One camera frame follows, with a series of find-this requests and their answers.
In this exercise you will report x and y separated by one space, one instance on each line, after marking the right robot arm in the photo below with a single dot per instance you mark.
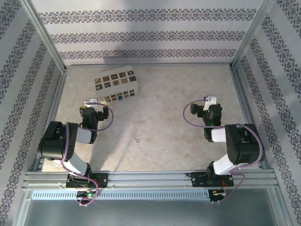
244 146

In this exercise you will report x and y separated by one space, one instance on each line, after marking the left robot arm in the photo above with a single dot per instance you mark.
54 143

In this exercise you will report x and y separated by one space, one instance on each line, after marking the white box with picture stickers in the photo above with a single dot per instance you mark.
115 80

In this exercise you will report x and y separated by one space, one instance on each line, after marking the small circuit board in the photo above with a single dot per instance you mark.
88 195
216 194

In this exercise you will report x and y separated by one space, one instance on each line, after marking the grey metal sheet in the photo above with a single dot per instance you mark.
152 214

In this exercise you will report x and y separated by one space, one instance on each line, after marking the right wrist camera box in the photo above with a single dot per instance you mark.
210 97

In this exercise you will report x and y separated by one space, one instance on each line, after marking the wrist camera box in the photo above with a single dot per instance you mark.
210 97
91 101

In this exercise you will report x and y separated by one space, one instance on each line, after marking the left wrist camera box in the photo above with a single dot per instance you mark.
91 101

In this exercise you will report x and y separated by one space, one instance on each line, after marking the aluminium side rail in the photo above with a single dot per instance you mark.
55 106
242 94

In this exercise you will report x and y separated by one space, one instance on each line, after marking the aluminium frame post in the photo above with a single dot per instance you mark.
251 35
47 40

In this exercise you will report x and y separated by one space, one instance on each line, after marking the aluminium rear rail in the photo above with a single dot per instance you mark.
150 65

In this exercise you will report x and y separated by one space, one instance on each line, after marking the aluminium mounting rail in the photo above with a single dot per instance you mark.
150 179

